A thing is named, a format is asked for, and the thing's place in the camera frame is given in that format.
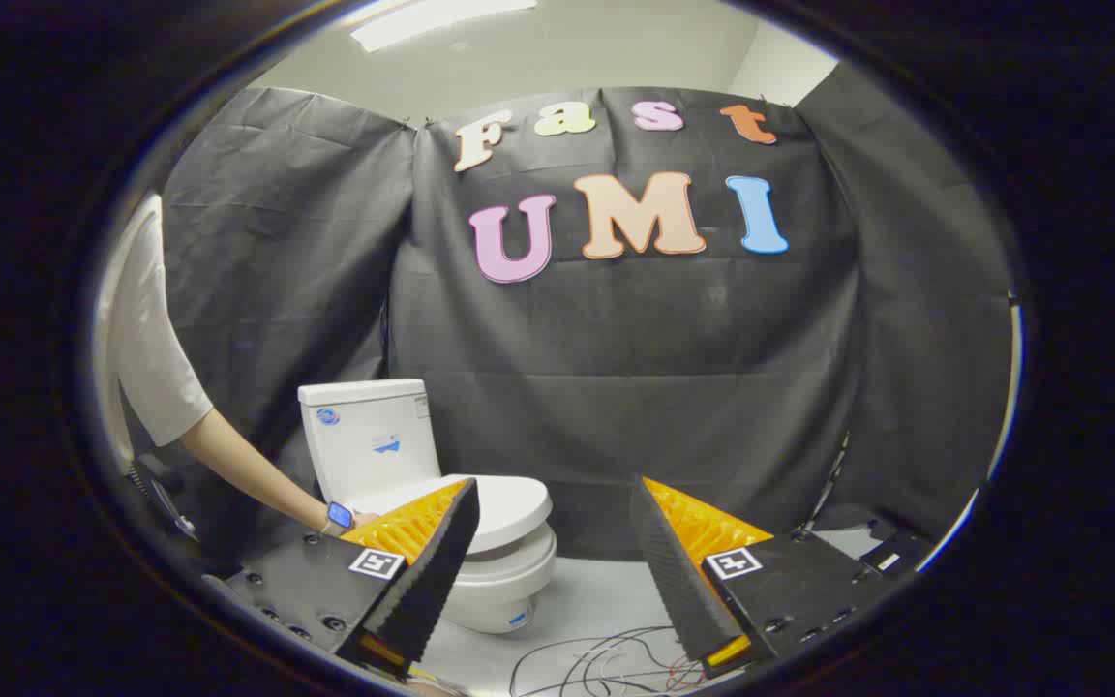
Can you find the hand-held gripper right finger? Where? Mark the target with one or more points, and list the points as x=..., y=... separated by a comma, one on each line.
x=678, y=571

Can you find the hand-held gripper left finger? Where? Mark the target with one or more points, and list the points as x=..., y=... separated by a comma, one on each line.
x=436, y=566

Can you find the white toilet lid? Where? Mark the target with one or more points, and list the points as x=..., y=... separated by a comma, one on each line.
x=514, y=508

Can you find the white toilet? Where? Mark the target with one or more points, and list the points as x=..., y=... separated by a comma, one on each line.
x=369, y=450

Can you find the white toilet tank cover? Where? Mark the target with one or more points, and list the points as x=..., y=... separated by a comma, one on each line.
x=359, y=391

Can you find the blue smartwatch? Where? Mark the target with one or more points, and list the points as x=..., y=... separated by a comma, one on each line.
x=340, y=515

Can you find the black backdrop cloth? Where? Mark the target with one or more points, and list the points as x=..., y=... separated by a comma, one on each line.
x=635, y=368

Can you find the black box with white label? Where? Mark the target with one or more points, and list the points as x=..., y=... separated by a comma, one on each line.
x=906, y=554

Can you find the person's white shirt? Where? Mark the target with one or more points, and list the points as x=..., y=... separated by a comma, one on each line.
x=146, y=339

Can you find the ceiling light panel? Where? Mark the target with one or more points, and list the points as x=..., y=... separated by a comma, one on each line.
x=422, y=19

